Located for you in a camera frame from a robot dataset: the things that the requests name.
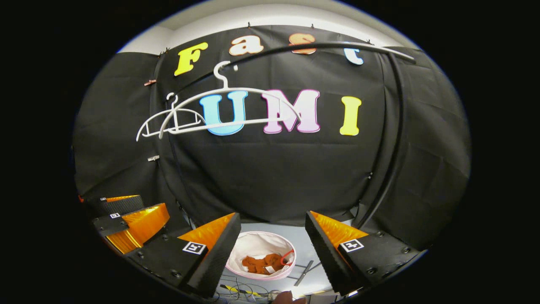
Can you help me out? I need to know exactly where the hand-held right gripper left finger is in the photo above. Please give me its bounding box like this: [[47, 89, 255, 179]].
[[122, 212, 241, 299]]

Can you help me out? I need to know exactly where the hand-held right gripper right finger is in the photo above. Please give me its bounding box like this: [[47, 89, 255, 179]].
[[305, 211, 422, 296]]

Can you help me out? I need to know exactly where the pink laundry hamper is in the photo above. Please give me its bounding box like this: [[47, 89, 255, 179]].
[[226, 231, 297, 281]]

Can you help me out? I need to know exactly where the rust orange shirt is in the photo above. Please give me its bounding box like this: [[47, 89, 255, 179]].
[[241, 253, 292, 276]]

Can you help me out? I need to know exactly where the white clothes hanger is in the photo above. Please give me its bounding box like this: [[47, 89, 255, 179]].
[[158, 60, 304, 140], [136, 92, 207, 142]]

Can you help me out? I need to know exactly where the black clothes rack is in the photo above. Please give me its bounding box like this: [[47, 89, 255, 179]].
[[150, 41, 417, 288]]

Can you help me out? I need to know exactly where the black backdrop cloth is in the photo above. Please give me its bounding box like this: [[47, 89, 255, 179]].
[[73, 24, 472, 250]]

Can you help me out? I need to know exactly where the tangle of black cables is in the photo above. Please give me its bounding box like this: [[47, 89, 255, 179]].
[[213, 274, 279, 303]]

